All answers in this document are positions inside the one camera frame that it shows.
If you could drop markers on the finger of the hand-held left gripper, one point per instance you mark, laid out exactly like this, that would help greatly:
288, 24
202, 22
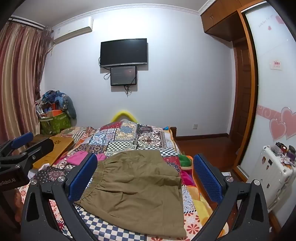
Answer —
22, 139
40, 148

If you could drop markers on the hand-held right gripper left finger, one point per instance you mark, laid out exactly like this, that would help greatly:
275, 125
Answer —
83, 179

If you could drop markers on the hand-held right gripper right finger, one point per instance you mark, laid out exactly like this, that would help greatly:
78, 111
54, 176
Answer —
207, 179

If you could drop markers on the khaki pants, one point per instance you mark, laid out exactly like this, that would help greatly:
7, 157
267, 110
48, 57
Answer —
138, 190

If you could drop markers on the wooden lap table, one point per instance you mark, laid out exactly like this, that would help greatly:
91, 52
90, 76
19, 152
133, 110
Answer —
57, 148

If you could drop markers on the pink yellow fleece blanket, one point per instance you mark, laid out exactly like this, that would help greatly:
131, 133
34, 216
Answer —
186, 177

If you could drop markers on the folded pink cloth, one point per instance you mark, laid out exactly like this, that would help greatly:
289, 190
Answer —
77, 158

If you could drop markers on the green patterned bag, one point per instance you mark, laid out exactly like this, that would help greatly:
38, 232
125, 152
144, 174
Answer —
55, 124

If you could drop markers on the green cloth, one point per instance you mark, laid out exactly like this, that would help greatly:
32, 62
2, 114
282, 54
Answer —
185, 161

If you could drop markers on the orange box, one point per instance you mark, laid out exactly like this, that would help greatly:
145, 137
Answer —
54, 112

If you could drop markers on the pile of clothes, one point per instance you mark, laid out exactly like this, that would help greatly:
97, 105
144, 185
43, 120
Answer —
57, 98

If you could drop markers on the striped red curtain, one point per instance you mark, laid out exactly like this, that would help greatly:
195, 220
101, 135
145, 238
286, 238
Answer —
18, 81

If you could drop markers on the patchwork printed blanket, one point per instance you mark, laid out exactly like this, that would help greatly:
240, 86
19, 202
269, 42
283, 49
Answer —
129, 136

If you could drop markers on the small blue toy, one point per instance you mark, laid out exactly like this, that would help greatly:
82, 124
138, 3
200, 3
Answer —
166, 128

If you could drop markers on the small dark jar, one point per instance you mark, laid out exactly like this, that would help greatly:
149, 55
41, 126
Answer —
280, 147

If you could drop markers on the purple jar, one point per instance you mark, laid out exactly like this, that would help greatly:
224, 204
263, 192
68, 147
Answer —
291, 153

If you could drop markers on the wooden room door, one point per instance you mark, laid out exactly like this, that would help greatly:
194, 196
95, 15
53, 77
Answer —
242, 92

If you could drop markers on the white heart-print sliding door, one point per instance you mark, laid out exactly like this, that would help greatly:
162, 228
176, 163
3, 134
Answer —
272, 97

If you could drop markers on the white air conditioner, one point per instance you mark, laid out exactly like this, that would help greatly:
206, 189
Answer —
71, 29

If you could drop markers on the red white sticker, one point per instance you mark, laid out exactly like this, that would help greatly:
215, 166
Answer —
276, 64

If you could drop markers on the wooden overhead cabinet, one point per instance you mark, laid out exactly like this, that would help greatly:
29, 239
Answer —
219, 20

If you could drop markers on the small black wall monitor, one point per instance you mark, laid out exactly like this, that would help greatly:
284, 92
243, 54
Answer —
123, 75

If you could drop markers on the black wall television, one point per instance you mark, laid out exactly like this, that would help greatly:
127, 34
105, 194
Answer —
123, 52

